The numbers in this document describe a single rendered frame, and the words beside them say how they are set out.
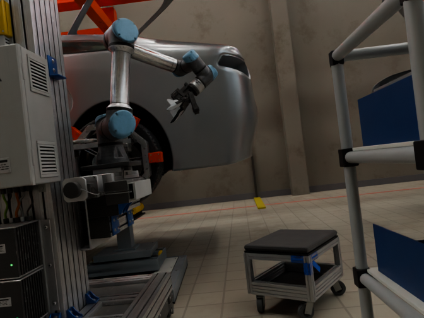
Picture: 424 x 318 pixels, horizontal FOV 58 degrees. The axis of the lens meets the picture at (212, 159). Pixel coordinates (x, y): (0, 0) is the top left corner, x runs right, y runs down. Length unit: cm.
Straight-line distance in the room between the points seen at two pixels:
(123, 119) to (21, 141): 48
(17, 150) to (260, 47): 668
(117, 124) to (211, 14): 640
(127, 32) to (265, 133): 585
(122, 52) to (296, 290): 134
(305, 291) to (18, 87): 143
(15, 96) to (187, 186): 627
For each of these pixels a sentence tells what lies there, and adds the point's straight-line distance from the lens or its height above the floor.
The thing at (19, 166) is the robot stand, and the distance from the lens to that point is 140.
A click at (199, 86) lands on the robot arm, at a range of 199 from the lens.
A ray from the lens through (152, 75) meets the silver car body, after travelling 291.
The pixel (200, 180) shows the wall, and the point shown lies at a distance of 748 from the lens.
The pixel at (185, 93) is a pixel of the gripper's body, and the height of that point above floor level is 113.
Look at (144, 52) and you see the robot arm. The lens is 202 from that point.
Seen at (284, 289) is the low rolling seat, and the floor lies 14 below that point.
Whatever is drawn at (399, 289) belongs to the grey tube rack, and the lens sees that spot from 89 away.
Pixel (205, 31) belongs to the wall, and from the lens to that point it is 786.
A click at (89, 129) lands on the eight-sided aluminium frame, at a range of 273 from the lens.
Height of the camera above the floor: 76
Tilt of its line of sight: 1 degrees up
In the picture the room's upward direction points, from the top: 7 degrees counter-clockwise
